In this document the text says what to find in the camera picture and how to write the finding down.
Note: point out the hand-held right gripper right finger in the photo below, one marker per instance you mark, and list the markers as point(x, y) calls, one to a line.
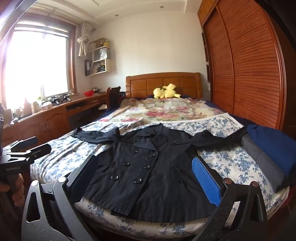
point(205, 183)

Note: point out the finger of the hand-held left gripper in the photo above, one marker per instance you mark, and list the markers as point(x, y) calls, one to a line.
point(31, 140)
point(39, 150)

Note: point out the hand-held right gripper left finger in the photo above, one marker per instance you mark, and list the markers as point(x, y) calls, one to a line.
point(85, 177)

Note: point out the black double-breasted coat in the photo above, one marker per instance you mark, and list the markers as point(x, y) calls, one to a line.
point(143, 178)

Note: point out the person's left hand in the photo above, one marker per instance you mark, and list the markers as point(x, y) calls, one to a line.
point(19, 187)

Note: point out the wooden desk cabinet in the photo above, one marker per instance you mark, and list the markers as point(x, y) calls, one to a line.
point(46, 125)

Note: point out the beige bottle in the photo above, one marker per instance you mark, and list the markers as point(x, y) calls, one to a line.
point(26, 107)

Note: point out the blue floral blanket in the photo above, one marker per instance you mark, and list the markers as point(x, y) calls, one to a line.
point(231, 160)

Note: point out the white tissue box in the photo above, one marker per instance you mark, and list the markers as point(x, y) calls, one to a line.
point(47, 106)

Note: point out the black metal device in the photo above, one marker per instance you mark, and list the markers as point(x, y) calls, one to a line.
point(61, 99)

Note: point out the folded grey garment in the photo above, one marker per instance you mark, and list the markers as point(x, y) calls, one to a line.
point(263, 160)

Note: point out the red bowl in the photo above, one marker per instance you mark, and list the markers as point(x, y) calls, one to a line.
point(88, 93)

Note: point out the wooden framed window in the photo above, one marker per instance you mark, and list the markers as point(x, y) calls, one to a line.
point(37, 64)

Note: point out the folded blue garment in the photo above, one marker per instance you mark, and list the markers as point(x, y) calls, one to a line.
point(275, 146)

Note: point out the pink floral blanket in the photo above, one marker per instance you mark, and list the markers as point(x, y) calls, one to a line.
point(161, 111)

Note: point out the dark wooden chair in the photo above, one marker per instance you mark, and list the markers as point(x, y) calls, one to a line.
point(112, 97)

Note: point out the yellow plush toy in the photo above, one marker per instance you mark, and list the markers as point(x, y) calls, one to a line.
point(166, 91)

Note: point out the wooden bed headboard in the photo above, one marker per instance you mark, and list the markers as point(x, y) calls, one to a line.
point(141, 85)

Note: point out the tied white curtain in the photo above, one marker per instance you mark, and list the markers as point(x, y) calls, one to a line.
point(83, 39)

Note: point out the wooden slatted wardrobe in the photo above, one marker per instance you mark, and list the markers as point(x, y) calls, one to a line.
point(249, 69)

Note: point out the white wall shelf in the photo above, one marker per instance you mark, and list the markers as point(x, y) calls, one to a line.
point(99, 62)

